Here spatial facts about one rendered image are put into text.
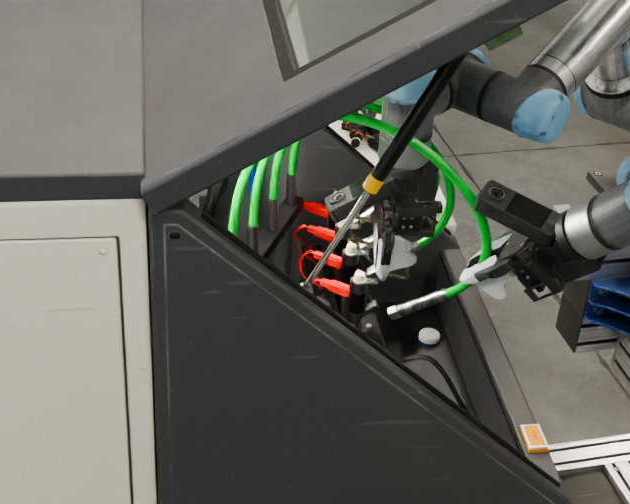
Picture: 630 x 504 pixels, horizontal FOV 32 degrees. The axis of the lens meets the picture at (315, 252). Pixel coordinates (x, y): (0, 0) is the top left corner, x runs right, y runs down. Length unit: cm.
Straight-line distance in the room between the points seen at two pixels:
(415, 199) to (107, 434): 57
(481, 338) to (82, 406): 77
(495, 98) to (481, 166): 285
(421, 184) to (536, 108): 21
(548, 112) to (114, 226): 63
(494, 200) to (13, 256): 63
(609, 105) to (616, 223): 78
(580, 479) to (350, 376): 146
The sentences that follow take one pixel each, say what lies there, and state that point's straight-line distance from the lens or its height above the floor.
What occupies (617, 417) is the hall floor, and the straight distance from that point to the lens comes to 332.
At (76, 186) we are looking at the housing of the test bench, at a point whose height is 148.
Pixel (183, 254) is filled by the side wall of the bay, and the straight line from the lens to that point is 127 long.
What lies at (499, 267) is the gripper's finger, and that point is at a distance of 152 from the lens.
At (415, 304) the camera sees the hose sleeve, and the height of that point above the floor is 114.
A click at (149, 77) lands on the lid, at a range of 143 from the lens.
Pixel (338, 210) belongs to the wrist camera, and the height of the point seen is 125.
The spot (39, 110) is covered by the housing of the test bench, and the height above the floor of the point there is 150.
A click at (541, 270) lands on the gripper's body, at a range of 151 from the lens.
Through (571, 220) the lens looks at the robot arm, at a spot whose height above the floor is 136.
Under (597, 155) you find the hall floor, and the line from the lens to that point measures 467.
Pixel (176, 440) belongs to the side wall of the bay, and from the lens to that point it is 144.
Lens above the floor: 209
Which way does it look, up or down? 33 degrees down
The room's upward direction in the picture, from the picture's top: 4 degrees clockwise
